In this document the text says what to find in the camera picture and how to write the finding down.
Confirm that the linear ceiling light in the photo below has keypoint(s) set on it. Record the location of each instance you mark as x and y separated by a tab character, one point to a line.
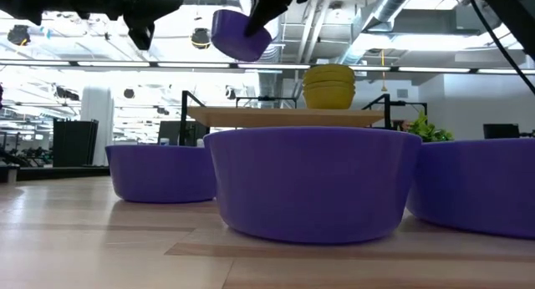
273	66
192	64
113	64
434	69

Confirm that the black hanging spotlight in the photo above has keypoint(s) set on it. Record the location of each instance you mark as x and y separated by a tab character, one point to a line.
200	38
18	34

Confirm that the wooden shelf with black legs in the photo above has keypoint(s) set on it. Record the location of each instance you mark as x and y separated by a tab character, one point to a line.
284	117

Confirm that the blue plastic mini bowl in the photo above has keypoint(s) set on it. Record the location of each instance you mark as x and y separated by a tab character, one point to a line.
313	184
161	174
234	36
480	184

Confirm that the silver spiral ventilation duct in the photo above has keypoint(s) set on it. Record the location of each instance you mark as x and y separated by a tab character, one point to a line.
393	3

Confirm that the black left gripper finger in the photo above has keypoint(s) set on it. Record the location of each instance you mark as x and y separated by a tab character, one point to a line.
159	7

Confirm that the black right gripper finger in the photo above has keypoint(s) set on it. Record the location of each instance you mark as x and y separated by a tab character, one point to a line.
263	13

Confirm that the white round pillar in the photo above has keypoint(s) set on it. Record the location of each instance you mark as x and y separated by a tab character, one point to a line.
97	126

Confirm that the person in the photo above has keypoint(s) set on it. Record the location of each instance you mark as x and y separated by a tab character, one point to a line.
404	125

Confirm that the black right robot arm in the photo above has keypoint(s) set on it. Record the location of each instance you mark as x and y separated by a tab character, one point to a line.
518	13

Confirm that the black low platform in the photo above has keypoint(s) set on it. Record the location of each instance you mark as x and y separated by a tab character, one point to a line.
62	173

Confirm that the green potted plant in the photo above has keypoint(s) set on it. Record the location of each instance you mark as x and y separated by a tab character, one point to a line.
426	132

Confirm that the black computer monitor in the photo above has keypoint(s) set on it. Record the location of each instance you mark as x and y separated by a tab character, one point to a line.
501	131

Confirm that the yellow hanging pendant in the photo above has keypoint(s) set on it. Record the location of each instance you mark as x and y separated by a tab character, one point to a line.
383	78

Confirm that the black cabinet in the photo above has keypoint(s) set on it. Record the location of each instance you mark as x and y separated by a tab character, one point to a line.
75	143

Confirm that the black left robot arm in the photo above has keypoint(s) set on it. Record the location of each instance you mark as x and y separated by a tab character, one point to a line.
25	3

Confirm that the grey rectangular ventilation duct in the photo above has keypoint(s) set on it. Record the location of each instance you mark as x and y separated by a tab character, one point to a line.
439	19

